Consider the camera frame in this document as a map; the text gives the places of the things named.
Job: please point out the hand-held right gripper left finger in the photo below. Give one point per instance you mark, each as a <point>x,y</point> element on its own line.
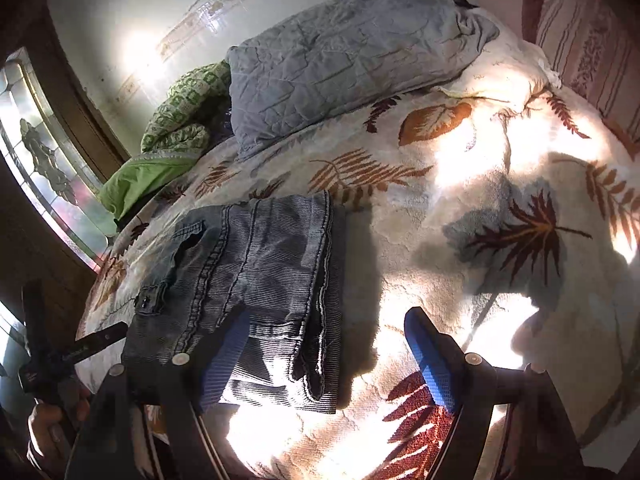
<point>225,360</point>

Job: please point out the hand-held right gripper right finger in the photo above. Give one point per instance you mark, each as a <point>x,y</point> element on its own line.
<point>430,360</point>

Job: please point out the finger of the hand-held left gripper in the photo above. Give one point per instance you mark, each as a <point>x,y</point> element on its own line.
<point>95,342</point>
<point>35,320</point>

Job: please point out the blue denim pants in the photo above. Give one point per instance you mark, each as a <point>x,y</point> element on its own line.
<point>270,270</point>

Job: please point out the person's left hand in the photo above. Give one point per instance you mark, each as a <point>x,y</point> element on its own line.
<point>45,425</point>

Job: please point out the stained glass window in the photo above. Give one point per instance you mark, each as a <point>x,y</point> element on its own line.
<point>45,160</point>

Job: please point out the leaf-print fleece blanket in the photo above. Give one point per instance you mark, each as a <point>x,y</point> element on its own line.
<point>425,185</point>

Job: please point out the green patterned quilt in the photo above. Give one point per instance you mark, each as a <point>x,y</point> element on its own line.
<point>175,125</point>

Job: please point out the dark cloth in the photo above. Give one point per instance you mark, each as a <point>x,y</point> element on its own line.
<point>225,117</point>

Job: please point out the grey quilted pillow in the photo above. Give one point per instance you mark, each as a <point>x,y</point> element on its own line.
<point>340,70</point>

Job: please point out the pink striped headboard cushion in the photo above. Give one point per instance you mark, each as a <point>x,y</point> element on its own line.
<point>590,45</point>

